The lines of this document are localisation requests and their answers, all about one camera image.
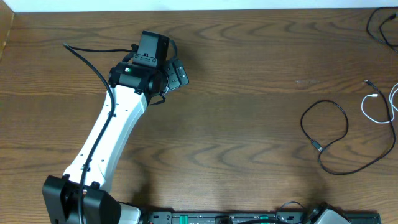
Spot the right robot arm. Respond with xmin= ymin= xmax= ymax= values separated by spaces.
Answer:
xmin=303 ymin=207 xmax=352 ymax=224

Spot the white USB cable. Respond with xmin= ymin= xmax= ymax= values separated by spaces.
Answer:
xmin=360 ymin=83 xmax=398 ymax=124

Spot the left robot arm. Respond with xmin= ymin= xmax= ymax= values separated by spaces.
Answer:
xmin=42 ymin=31 xmax=189 ymax=223

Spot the cardboard box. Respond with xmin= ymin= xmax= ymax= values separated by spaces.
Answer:
xmin=0 ymin=0 xmax=15 ymax=58

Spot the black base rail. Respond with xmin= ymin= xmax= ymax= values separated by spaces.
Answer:
xmin=138 ymin=207 xmax=382 ymax=224

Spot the black blue-tipped USB cable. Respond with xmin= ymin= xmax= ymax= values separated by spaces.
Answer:
xmin=300 ymin=79 xmax=397 ymax=176

